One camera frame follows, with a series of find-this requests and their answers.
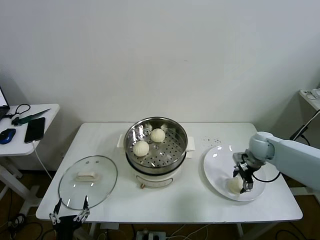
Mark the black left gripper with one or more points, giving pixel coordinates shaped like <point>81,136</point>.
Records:
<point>67,225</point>

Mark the white round plate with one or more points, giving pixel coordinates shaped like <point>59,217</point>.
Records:
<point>217,170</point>

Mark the green flat tool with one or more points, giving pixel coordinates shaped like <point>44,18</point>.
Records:
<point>32,117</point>

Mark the floor power strip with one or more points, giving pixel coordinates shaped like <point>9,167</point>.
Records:
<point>150,236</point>

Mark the black laptop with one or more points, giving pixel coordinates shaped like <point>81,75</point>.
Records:
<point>2,100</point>

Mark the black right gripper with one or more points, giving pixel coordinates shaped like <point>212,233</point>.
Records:
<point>246,168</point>

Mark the round glass pot lid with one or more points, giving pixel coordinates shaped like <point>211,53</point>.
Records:
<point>105,175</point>

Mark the blue computer mouse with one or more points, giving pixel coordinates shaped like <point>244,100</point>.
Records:
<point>7,135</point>

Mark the stainless steel steamer basket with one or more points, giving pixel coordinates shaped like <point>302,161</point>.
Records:
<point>170,150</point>

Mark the white power strip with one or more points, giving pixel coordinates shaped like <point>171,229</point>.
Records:
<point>311,94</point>

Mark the white steamed baozi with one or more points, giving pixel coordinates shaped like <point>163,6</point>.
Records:
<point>157,135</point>
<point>141,148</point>
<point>234,186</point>

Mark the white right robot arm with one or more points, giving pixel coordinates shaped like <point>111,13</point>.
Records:
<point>295,155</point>

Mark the black smartphone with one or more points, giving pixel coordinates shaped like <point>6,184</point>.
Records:
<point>35,129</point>

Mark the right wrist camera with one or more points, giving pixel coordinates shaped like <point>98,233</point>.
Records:
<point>238,157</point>

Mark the white side table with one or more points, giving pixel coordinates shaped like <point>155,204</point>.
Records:
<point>15,148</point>

